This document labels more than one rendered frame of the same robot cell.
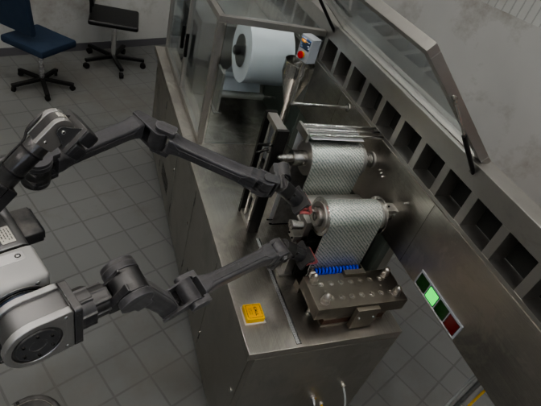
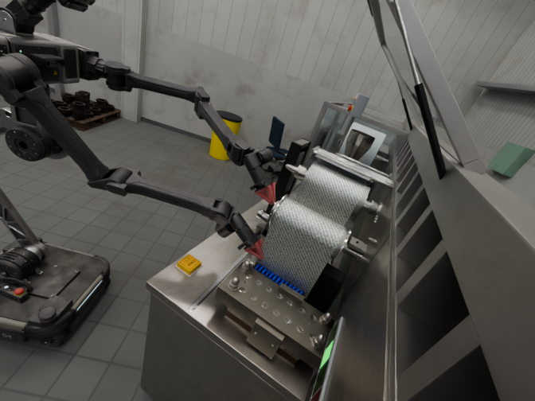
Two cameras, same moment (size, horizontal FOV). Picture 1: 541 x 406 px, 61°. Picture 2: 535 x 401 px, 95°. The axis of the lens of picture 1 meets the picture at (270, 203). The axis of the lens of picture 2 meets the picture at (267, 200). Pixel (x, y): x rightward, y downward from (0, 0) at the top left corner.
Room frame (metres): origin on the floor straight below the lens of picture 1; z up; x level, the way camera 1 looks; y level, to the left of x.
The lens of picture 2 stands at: (0.77, -0.74, 1.71)
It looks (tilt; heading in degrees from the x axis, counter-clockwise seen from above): 28 degrees down; 47
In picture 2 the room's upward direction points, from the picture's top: 20 degrees clockwise
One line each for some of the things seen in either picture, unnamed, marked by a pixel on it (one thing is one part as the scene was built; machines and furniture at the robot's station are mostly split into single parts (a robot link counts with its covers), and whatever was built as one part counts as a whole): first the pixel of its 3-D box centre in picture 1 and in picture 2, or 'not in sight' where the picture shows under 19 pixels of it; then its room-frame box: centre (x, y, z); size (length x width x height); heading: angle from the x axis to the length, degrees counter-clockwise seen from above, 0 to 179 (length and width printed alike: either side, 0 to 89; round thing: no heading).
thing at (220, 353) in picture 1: (229, 209); (297, 251); (2.20, 0.23, 0.43); 2.52 x 0.64 x 0.86; 30
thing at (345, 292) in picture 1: (353, 292); (275, 309); (1.28, -0.42, 1.00); 0.40 x 0.16 x 0.06; 120
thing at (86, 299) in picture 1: (85, 305); not in sight; (0.55, 0.30, 1.45); 0.09 x 0.08 x 0.12; 54
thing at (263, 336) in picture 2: (363, 316); (264, 339); (1.21, -0.48, 0.97); 0.10 x 0.03 x 0.11; 120
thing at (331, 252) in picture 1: (340, 253); (287, 263); (1.36, -0.33, 1.10); 0.23 x 0.01 x 0.18; 120
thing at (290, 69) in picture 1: (298, 68); (361, 138); (2.03, 0.07, 1.50); 0.14 x 0.14 x 0.06
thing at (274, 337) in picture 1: (242, 150); (316, 208); (2.19, 0.24, 0.88); 2.52 x 0.66 x 0.04; 30
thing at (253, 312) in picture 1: (253, 312); (189, 264); (1.10, -0.07, 0.91); 0.07 x 0.07 x 0.02; 30
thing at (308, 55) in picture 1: (307, 48); (357, 105); (1.84, 0.05, 1.66); 0.07 x 0.07 x 0.10; 48
